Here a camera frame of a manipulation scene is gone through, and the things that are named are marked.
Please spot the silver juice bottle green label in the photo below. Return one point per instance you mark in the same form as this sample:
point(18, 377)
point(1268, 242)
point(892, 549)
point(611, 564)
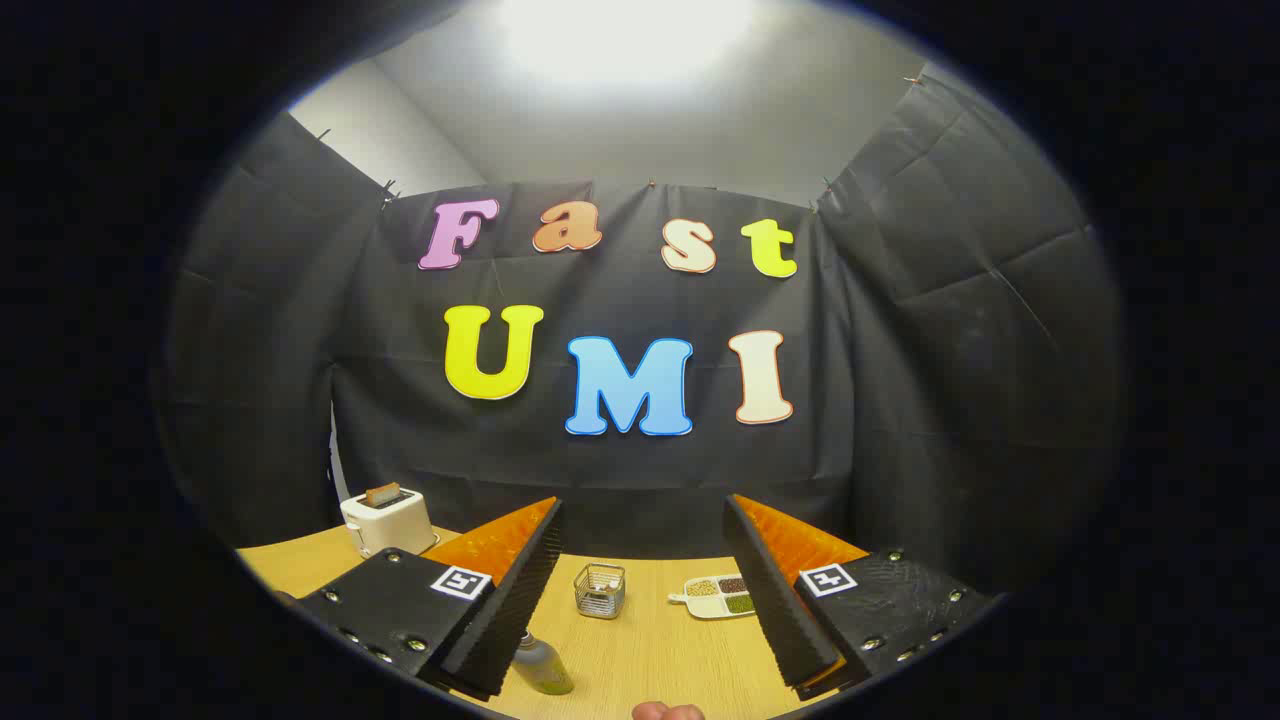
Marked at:
point(540, 665)

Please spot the white divided dish with beans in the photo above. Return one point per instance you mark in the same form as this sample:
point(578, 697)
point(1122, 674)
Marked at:
point(712, 603)

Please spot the toast slice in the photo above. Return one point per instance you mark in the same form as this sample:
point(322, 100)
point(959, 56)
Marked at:
point(383, 494)

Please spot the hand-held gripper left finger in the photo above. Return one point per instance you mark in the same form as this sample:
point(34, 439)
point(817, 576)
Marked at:
point(515, 610)

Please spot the white toaster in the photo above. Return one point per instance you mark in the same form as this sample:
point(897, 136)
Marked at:
point(395, 525)

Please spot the wooden table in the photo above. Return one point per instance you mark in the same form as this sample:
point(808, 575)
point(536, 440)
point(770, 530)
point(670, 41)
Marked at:
point(650, 660)

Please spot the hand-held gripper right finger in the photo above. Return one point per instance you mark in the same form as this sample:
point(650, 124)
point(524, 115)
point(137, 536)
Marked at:
point(780, 610)

